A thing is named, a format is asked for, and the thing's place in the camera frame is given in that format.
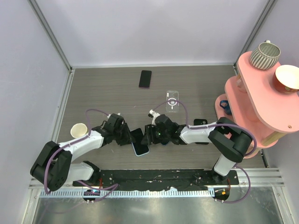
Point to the phone in magenta case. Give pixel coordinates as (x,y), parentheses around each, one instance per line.
(145,79)

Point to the light blue phone case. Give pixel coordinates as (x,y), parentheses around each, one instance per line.
(140,149)

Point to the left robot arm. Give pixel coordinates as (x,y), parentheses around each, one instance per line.
(55,165)

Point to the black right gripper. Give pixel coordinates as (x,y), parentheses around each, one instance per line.
(149,129)

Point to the yellow paper cup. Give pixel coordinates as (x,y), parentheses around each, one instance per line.
(78,130)

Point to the blue cup on shelf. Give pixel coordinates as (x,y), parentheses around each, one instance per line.
(224,104)

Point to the pink three-tier shelf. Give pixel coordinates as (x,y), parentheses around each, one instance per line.
(257,106)

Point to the grey striped ceramic mug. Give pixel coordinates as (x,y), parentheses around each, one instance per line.
(265,56)

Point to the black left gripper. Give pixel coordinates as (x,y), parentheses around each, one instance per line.
(128,137)

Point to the black phone blue frame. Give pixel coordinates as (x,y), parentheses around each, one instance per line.
(165,142)

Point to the slotted aluminium cable rail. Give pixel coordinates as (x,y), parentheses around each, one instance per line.
(88,193)

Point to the clear magsafe phone case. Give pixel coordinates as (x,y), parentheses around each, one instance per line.
(172,104)

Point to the black phone case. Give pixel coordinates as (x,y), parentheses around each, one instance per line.
(201,122)

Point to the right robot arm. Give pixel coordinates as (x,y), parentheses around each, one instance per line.
(231,140)

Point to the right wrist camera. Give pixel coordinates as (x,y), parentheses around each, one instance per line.
(152,114)

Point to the red paper bowl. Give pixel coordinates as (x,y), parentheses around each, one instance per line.
(286,79)

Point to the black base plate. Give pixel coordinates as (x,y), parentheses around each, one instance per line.
(164,179)

